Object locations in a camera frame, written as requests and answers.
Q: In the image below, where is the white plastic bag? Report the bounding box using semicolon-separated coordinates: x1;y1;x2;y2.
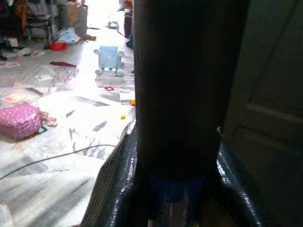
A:
56;26;80;45

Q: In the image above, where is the light blue toy cart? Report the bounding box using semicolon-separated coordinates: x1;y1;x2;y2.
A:
93;45;125;77

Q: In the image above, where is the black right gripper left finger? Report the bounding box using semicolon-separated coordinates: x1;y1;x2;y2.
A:
80;120;149;227

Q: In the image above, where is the thin grey floor cable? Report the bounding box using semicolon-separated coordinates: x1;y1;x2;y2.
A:
0;144;117;181

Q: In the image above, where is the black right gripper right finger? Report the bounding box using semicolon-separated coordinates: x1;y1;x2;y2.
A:
200;139;263;227

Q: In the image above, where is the pink dotted bag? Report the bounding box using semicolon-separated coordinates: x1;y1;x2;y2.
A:
0;103;44;140

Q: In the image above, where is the pale pink sandal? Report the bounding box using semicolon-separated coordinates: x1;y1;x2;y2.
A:
42;110;59;128

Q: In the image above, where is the brown cardboard box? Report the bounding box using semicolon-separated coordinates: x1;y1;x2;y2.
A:
67;2;89;36

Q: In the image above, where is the broom with blue pole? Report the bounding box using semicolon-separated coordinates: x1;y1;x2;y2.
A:
133;0;250;227

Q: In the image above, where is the black office chair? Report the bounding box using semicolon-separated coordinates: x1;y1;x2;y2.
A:
22;0;59;47

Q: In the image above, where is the dark panelled door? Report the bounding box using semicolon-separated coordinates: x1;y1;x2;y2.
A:
222;0;303;227

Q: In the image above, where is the red plastic bowl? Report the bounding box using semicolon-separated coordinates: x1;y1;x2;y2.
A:
49;41;68;52

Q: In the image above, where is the dark red cloth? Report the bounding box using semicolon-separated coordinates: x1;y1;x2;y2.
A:
49;61;77;68

